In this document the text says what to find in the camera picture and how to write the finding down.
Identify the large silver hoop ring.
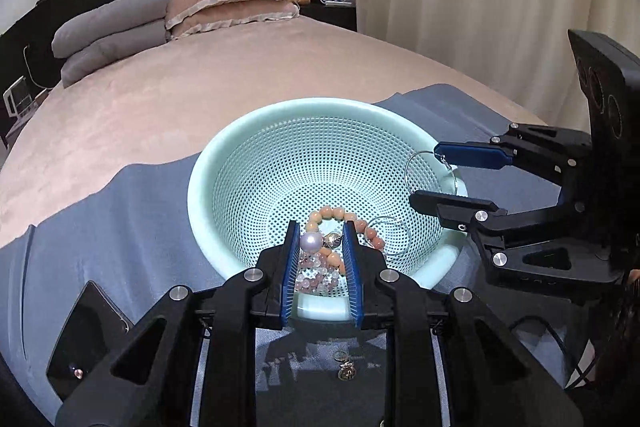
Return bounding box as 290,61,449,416
403,149,462,208

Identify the large pearl ornament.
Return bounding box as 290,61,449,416
299,232,324,254

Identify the silver ring charm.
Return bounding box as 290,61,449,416
333,350,357,381

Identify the mint green plastic basket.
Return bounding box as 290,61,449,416
186,95,469,322

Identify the black nightstand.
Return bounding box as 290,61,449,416
299,3,358,31

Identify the black smartphone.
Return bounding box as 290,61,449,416
46,281,134,401

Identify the lower pink pillow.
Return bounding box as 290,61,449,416
170,0,299,39

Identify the upper grey folded blanket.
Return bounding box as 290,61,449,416
51,0,168,58

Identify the white bedside device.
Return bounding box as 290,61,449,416
2,76,37,118

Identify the pink crystal bead bracelet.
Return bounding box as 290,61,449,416
294,250,346,294

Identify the peach bead bracelet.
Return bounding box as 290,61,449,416
304,204,386,275

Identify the right camera black housing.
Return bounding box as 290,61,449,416
567,29,639,217

